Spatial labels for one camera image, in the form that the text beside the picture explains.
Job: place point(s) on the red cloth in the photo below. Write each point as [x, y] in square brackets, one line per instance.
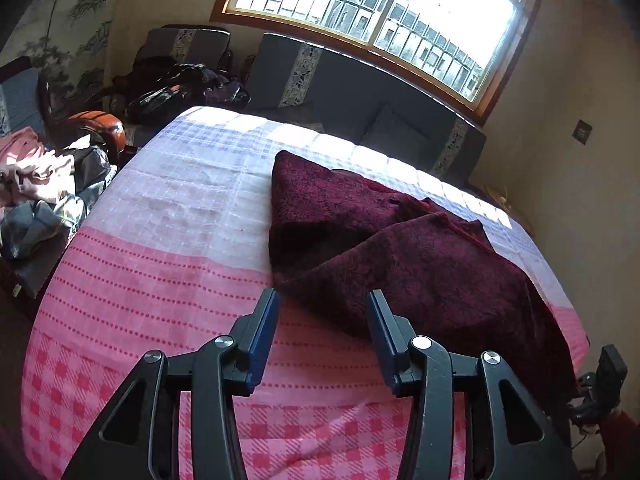
[625, 445]

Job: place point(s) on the landscape painted folding screen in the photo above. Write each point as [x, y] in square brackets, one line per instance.
[85, 15]

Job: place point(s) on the grey pillow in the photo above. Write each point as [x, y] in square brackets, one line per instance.
[395, 130]

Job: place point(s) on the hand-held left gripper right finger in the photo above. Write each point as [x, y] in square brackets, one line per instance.
[382, 340]

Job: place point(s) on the large barred window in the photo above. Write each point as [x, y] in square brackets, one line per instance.
[375, 10]

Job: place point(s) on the wooden chair with grey cushion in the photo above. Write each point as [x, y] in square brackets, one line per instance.
[20, 95]

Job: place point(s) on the grey printed clothes pile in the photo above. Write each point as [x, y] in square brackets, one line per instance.
[45, 220]

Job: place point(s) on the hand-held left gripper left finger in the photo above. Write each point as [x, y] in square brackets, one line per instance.
[262, 340]

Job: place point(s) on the maroon floral sweater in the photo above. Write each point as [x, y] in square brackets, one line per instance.
[400, 260]

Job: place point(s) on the glossy brown wooden armrest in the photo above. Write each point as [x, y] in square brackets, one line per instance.
[100, 122]

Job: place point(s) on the pink clothes pile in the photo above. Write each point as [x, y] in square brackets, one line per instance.
[20, 155]

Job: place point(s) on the grey cushioned armchair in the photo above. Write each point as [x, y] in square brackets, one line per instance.
[165, 42]

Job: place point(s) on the dark wall switch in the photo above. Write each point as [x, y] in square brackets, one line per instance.
[582, 131]

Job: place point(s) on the pink checked bedsheet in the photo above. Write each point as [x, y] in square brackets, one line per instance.
[175, 260]

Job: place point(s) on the dark clothes pile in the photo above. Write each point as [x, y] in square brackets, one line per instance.
[175, 90]

